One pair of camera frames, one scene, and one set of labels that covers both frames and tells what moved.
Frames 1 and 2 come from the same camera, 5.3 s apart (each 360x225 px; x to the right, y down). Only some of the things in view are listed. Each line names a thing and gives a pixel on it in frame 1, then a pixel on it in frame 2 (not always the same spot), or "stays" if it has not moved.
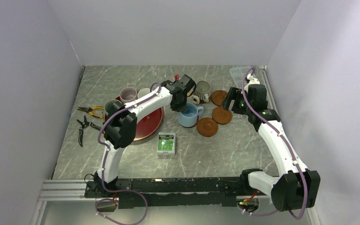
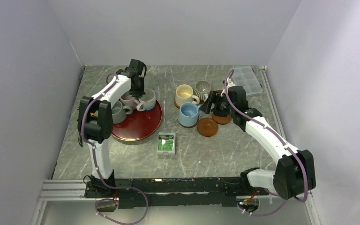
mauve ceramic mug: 128,94 stays
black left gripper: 180,108 -> 138,94
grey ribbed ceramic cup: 203,90 stays
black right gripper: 234,93 -> 206,107
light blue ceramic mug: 188,117 stays
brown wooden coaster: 221,116 stays
